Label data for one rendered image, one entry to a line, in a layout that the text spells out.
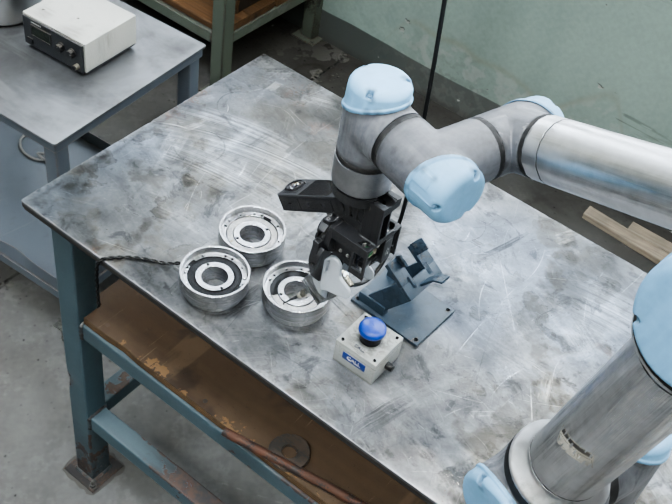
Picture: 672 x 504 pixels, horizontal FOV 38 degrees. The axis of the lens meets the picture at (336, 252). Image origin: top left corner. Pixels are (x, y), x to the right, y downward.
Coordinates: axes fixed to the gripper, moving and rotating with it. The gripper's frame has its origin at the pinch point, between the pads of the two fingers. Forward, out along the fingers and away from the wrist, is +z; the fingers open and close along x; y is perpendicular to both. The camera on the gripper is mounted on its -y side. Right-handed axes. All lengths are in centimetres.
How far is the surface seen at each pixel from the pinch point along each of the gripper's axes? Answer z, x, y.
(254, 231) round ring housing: 11.4, 8.6, -20.9
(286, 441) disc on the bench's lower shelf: 37.2, -2.7, -0.6
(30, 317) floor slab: 93, 10, -90
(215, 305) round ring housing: 10.7, -7.3, -13.8
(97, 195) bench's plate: 12.9, -3.0, -44.9
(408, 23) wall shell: 70, 160, -90
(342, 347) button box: 9.3, -0.8, 4.9
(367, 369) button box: 10.3, -0.6, 9.5
